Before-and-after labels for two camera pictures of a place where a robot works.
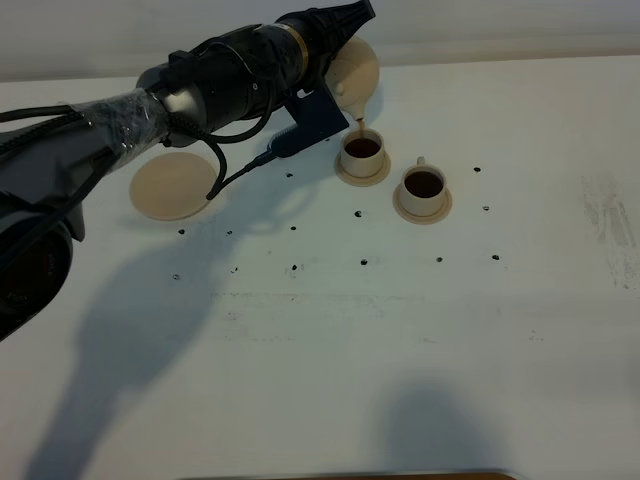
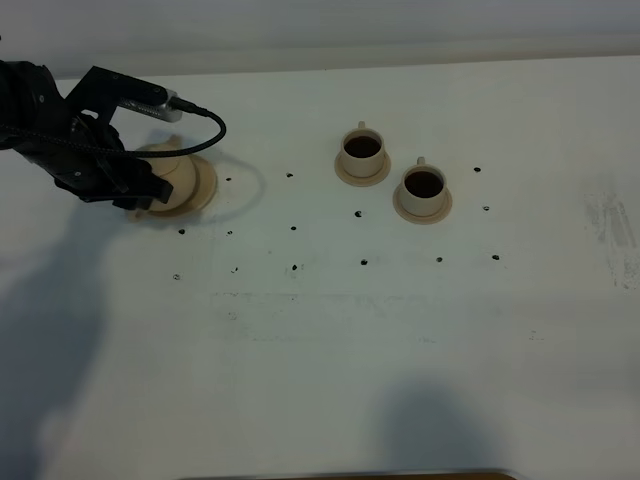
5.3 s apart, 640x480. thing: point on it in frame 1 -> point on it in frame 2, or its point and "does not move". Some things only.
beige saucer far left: x=363 y=181 does not move
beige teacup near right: x=423 y=189 does not move
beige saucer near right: x=422 y=219 does not move
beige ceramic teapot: x=352 y=75 -> x=177 y=172
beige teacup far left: x=362 y=152 does not move
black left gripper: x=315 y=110 -> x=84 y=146
